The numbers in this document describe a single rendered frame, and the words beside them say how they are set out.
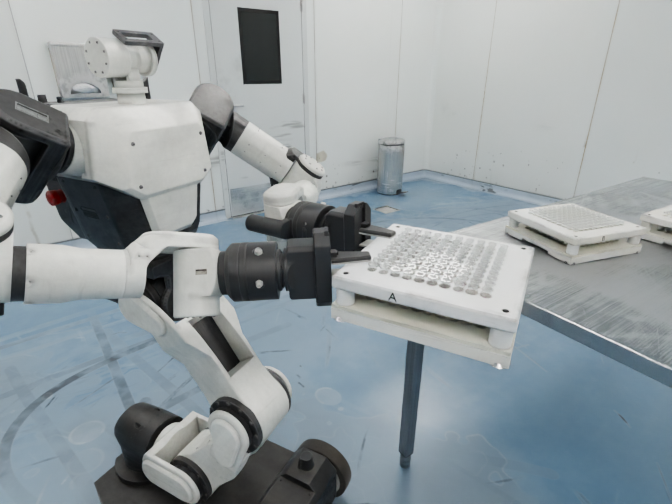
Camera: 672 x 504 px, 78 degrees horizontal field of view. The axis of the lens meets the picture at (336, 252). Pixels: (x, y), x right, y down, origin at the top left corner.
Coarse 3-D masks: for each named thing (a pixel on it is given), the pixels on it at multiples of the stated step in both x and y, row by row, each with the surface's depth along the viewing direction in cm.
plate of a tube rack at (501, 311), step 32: (480, 256) 64; (512, 256) 64; (352, 288) 57; (384, 288) 55; (416, 288) 55; (448, 288) 55; (480, 288) 55; (512, 288) 55; (480, 320) 50; (512, 320) 48
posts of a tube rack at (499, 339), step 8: (336, 288) 59; (336, 296) 60; (344, 296) 59; (352, 296) 59; (344, 304) 59; (352, 304) 60; (496, 336) 50; (504, 336) 50; (512, 336) 50; (496, 344) 50; (504, 344) 50
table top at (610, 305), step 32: (608, 192) 169; (640, 192) 169; (480, 224) 133; (640, 224) 133; (544, 256) 110; (640, 256) 110; (544, 288) 94; (576, 288) 94; (608, 288) 94; (640, 288) 94; (544, 320) 86; (576, 320) 82; (608, 320) 82; (640, 320) 82; (608, 352) 77; (640, 352) 73
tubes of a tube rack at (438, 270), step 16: (416, 240) 70; (432, 240) 68; (448, 240) 67; (416, 256) 62; (432, 256) 62; (448, 256) 62; (464, 256) 62; (432, 272) 57; (448, 272) 57; (464, 272) 58; (480, 272) 57
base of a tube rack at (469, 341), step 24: (336, 312) 60; (360, 312) 58; (384, 312) 58; (408, 312) 58; (408, 336) 56; (432, 336) 54; (456, 336) 53; (480, 336) 53; (480, 360) 52; (504, 360) 50
